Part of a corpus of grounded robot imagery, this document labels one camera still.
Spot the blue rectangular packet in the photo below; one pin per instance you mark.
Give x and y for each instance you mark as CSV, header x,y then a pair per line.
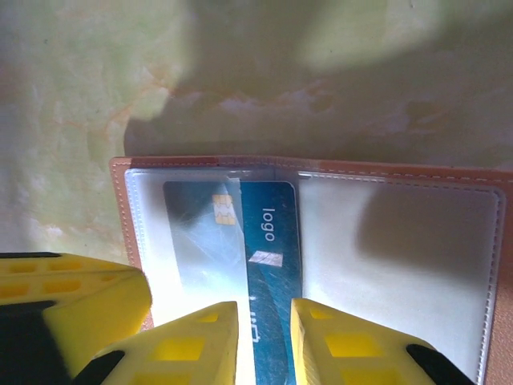
x,y
272,232

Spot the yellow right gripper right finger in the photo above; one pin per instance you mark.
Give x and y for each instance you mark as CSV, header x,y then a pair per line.
x,y
352,353

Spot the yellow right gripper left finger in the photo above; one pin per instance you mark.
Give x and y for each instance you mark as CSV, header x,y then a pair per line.
x,y
188,349

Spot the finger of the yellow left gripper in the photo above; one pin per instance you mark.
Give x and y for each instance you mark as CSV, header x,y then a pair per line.
x,y
104,313
64,265

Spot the brown tray with clear lid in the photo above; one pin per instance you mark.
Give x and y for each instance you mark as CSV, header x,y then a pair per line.
x,y
401,248

